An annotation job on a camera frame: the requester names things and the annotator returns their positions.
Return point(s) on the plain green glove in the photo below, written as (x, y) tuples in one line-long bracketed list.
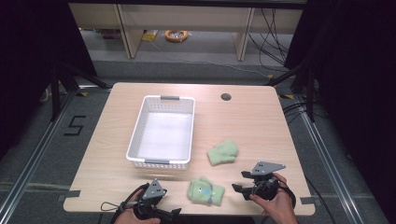
[(222, 153)]

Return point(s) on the green glove with coloured patches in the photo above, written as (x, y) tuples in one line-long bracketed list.
[(205, 193)]

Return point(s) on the grey tape strip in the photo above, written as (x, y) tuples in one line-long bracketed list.
[(307, 200), (73, 194)]

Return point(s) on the dark round table grommet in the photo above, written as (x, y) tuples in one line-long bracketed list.
[(226, 96)]

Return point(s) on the beige wooden shelf unit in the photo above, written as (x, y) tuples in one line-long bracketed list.
[(186, 18)]

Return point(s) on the yellow packet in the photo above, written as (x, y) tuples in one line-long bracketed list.
[(150, 36)]

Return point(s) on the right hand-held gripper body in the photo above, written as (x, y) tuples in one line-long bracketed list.
[(266, 168)]

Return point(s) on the white perforated plastic basket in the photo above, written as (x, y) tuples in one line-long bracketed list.
[(165, 137)]

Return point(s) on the person's left hand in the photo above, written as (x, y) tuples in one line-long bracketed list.
[(130, 218)]

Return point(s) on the black curtain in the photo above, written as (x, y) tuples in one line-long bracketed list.
[(358, 77), (28, 62)]

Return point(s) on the person's right hand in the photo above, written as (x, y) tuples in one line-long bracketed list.
[(280, 208)]

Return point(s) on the black metal stand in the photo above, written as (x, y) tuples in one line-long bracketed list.
[(309, 90), (56, 93)]

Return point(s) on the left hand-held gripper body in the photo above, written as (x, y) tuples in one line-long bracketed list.
[(154, 190)]

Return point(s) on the metal floor rail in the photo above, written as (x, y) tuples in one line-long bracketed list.
[(34, 158), (330, 161)]

